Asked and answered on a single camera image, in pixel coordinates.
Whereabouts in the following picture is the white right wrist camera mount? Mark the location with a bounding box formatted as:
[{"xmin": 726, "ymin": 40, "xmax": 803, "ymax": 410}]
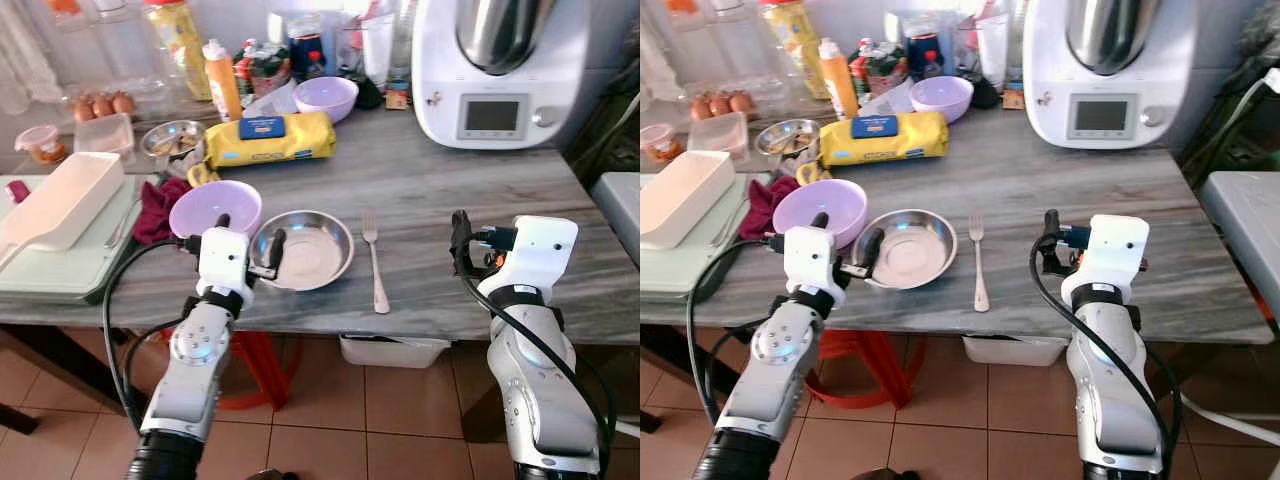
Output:
[
  {"xmin": 487, "ymin": 215, "xmax": 580, "ymax": 301},
  {"xmin": 1072, "ymin": 214, "xmax": 1151, "ymax": 301}
]

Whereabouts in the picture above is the orange sauce squeeze bottle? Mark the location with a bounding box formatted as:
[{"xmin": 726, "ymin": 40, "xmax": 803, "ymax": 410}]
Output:
[
  {"xmin": 817, "ymin": 37, "xmax": 860, "ymax": 121},
  {"xmin": 201, "ymin": 38, "xmax": 245, "ymax": 123}
]

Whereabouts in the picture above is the white curtain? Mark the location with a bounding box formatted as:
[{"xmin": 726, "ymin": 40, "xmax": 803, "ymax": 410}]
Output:
[
  {"xmin": 0, "ymin": 0, "xmax": 63, "ymax": 113},
  {"xmin": 640, "ymin": 0, "xmax": 669, "ymax": 101}
]

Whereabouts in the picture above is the yellow oil bottle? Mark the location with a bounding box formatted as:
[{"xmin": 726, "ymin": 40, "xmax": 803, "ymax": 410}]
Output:
[
  {"xmin": 142, "ymin": 0, "xmax": 214, "ymax": 102},
  {"xmin": 758, "ymin": 0, "xmax": 829, "ymax": 101}
]

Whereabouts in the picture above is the green red snack packet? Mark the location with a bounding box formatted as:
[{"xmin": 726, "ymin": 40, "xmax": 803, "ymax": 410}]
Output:
[
  {"xmin": 236, "ymin": 40, "xmax": 293, "ymax": 101},
  {"xmin": 850, "ymin": 40, "xmax": 909, "ymax": 99}
]

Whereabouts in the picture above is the white rectangular plastic tub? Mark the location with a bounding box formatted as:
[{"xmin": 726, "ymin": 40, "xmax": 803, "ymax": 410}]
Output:
[
  {"xmin": 0, "ymin": 151, "xmax": 127, "ymax": 254},
  {"xmin": 640, "ymin": 150, "xmax": 738, "ymax": 251}
]

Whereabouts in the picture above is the clear plastic egg tray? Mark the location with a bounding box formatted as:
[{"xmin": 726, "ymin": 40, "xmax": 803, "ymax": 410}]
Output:
[
  {"xmin": 683, "ymin": 80, "xmax": 816, "ymax": 123},
  {"xmin": 66, "ymin": 80, "xmax": 201, "ymax": 125}
]

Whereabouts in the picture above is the dark blue jar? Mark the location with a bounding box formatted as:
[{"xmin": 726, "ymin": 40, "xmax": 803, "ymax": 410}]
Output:
[
  {"xmin": 286, "ymin": 14, "xmax": 328, "ymax": 81},
  {"xmin": 903, "ymin": 14, "xmax": 944, "ymax": 79}
]

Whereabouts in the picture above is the white paper sheet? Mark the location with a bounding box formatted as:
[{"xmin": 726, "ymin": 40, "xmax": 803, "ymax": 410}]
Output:
[
  {"xmin": 858, "ymin": 80, "xmax": 916, "ymax": 116},
  {"xmin": 243, "ymin": 83, "xmax": 301, "ymax": 119}
]

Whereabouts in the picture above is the red plastic stool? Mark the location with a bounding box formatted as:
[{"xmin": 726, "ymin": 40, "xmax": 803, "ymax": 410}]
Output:
[
  {"xmin": 160, "ymin": 330, "xmax": 303, "ymax": 413},
  {"xmin": 815, "ymin": 330, "xmax": 913, "ymax": 411}
]

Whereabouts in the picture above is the metal fork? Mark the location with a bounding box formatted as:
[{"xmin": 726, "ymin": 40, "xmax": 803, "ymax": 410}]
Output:
[
  {"xmin": 360, "ymin": 212, "xmax": 392, "ymax": 316},
  {"xmin": 968, "ymin": 213, "xmax": 992, "ymax": 313}
]

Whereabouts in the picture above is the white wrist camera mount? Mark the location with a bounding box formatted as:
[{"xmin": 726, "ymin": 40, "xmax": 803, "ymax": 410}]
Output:
[
  {"xmin": 1072, "ymin": 214, "xmax": 1151, "ymax": 301},
  {"xmin": 196, "ymin": 227, "xmax": 252, "ymax": 298},
  {"xmin": 783, "ymin": 226, "xmax": 847, "ymax": 301},
  {"xmin": 487, "ymin": 215, "xmax": 580, "ymax": 301}
]

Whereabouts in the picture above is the white plastic bin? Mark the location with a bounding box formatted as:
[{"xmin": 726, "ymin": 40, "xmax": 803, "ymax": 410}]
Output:
[
  {"xmin": 339, "ymin": 334, "xmax": 453, "ymax": 370},
  {"xmin": 962, "ymin": 335, "xmax": 1069, "ymax": 367}
]

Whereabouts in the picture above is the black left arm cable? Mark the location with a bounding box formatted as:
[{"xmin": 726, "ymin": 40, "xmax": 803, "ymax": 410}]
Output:
[
  {"xmin": 686, "ymin": 236, "xmax": 791, "ymax": 431},
  {"xmin": 102, "ymin": 236, "xmax": 201, "ymax": 433}
]

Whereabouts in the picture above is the yellow kitchen wipes pack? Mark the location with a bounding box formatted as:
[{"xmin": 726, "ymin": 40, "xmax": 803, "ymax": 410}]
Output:
[
  {"xmin": 203, "ymin": 110, "xmax": 338, "ymax": 170},
  {"xmin": 818, "ymin": 110, "xmax": 951, "ymax": 169}
]

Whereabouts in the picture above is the thin metal utensil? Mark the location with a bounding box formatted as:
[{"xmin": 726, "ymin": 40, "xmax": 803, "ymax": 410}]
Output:
[
  {"xmin": 712, "ymin": 195, "xmax": 751, "ymax": 249},
  {"xmin": 104, "ymin": 198, "xmax": 143, "ymax": 251}
]

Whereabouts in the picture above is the purple plastic bowl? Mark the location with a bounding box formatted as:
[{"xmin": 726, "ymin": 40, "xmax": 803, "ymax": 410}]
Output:
[
  {"xmin": 908, "ymin": 75, "xmax": 975, "ymax": 124},
  {"xmin": 772, "ymin": 179, "xmax": 869, "ymax": 249},
  {"xmin": 292, "ymin": 76, "xmax": 360, "ymax": 125},
  {"xmin": 168, "ymin": 180, "xmax": 264, "ymax": 241}
]

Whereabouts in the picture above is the clear lidded plastic container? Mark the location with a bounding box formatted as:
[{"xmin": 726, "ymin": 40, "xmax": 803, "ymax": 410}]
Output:
[
  {"xmin": 74, "ymin": 112, "xmax": 137, "ymax": 158},
  {"xmin": 688, "ymin": 111, "xmax": 750, "ymax": 158}
]

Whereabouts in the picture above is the small black pouch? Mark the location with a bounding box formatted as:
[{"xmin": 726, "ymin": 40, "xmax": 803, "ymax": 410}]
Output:
[
  {"xmin": 345, "ymin": 75, "xmax": 384, "ymax": 110},
  {"xmin": 962, "ymin": 75, "xmax": 1001, "ymax": 109}
]

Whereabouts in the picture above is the small steel bowl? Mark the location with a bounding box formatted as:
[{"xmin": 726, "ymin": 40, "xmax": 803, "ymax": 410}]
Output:
[
  {"xmin": 754, "ymin": 118, "xmax": 823, "ymax": 161},
  {"xmin": 139, "ymin": 119, "xmax": 208, "ymax": 163}
]

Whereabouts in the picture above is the white kitchen cooking machine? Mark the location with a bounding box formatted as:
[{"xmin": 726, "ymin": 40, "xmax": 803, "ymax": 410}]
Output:
[
  {"xmin": 411, "ymin": 0, "xmax": 593, "ymax": 152},
  {"xmin": 1022, "ymin": 0, "xmax": 1199, "ymax": 151}
]

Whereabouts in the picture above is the grey white side table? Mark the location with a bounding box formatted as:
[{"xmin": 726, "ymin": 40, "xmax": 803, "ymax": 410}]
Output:
[
  {"xmin": 590, "ymin": 172, "xmax": 641, "ymax": 266},
  {"xmin": 1197, "ymin": 171, "xmax": 1280, "ymax": 323}
]

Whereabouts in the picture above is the shallow steel plate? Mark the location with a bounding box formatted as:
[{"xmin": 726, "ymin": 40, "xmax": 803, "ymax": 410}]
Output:
[
  {"xmin": 248, "ymin": 209, "xmax": 356, "ymax": 293},
  {"xmin": 852, "ymin": 208, "xmax": 958, "ymax": 292}
]

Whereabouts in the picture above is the tall clear glass container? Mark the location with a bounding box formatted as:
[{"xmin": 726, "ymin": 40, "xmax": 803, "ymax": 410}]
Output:
[
  {"xmin": 975, "ymin": 5, "xmax": 1011, "ymax": 86},
  {"xmin": 360, "ymin": 5, "xmax": 399, "ymax": 89}
]

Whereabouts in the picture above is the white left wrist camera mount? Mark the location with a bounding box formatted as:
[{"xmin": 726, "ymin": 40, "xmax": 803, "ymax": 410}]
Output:
[
  {"xmin": 196, "ymin": 227, "xmax": 252, "ymax": 298},
  {"xmin": 783, "ymin": 226, "xmax": 847, "ymax": 301}
]

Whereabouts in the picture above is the maroon cloth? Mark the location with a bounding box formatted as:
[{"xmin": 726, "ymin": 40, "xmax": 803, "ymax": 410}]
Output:
[
  {"xmin": 131, "ymin": 177, "xmax": 193, "ymax": 248},
  {"xmin": 738, "ymin": 175, "xmax": 801, "ymax": 241}
]

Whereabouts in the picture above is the small plastic food cup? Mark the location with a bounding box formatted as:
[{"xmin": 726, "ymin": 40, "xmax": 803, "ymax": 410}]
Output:
[
  {"xmin": 13, "ymin": 124, "xmax": 69, "ymax": 166},
  {"xmin": 640, "ymin": 122, "xmax": 684, "ymax": 164}
]

